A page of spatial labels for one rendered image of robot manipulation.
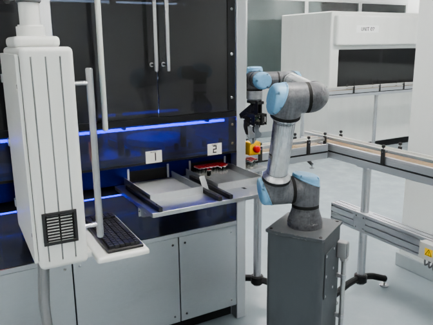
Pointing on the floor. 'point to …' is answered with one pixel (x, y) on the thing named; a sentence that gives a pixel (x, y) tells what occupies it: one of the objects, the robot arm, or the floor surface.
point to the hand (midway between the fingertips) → (251, 140)
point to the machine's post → (238, 158)
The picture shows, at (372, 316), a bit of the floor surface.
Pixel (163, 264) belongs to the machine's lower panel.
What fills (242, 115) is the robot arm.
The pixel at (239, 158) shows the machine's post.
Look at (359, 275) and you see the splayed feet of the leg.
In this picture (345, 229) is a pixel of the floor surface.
